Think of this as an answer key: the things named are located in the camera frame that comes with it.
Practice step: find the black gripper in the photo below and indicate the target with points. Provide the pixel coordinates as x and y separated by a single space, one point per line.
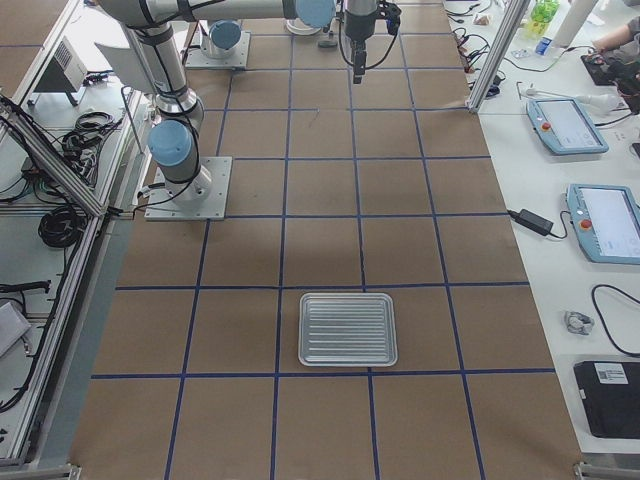
358 26

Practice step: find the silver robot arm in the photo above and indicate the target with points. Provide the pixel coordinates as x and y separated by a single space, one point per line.
174 143
219 38

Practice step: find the silver ribbed metal tray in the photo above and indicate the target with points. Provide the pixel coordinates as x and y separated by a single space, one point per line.
347 329

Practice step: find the green drink bottle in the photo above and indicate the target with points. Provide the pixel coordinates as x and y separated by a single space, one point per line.
540 18

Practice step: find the blue teach pendant far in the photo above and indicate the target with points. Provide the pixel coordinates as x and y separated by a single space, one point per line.
564 127

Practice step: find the blue teach pendant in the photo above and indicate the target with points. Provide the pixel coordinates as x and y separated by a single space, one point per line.
564 127
605 219

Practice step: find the black power brick right table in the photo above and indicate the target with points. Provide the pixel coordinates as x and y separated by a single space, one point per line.
532 221

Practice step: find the blue teach pendant near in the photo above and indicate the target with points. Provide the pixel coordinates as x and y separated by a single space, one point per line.
605 219

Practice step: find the black tablet device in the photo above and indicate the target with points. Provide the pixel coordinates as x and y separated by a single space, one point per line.
610 396

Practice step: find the aluminium frame post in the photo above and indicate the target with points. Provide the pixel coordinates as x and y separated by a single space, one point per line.
513 15

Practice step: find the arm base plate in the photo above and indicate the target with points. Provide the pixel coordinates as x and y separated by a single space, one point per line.
204 55
205 198

